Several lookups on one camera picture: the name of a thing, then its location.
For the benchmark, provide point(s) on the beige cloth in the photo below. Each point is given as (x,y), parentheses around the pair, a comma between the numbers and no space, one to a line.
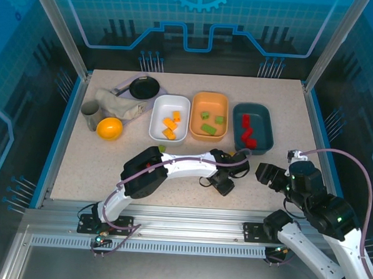
(116,106)

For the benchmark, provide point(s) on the small green lego brick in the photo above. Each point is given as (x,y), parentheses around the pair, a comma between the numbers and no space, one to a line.
(162,148)
(219,119)
(205,115)

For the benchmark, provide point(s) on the aluminium frame post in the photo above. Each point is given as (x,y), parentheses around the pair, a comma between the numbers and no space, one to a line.
(333,44)
(59,29)

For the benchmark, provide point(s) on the long green lego brick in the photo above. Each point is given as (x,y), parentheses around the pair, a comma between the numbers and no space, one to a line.
(208,129)

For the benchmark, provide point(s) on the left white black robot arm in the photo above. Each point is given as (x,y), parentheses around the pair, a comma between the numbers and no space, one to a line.
(184,171)

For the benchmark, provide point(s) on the blue aluminium table side rail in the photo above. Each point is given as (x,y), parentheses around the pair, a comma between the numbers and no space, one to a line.
(72,108)
(314,121)

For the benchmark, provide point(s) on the yellow bowl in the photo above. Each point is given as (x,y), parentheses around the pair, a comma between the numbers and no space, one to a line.
(109,127)

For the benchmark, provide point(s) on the small connector with green light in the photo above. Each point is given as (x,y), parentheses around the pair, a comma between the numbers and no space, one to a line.
(101,238)
(280,251)

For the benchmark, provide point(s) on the black frying pan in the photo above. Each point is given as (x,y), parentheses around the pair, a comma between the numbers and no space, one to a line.
(144,88)

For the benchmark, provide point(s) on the aluminium mounting rail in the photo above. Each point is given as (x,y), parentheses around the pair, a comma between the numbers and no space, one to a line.
(185,224)

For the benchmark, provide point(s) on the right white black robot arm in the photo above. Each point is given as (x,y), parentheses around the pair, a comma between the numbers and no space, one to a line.
(303,245)

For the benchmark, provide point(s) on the dark teal rectangular container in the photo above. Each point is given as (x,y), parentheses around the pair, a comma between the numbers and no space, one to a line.
(262,118)

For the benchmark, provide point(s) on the grey cup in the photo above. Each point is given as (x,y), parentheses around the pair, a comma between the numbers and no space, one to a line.
(89,112)

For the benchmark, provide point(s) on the orange rectangular container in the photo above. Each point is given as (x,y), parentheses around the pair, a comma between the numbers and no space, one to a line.
(207,101)

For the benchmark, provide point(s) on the white rectangular container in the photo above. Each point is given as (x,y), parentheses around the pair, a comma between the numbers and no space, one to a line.
(163,108)

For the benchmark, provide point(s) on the lilac cutting board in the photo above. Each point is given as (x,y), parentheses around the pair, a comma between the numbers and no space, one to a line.
(164,93)

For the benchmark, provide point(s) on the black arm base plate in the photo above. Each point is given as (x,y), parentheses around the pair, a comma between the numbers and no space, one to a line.
(252,232)
(85,227)

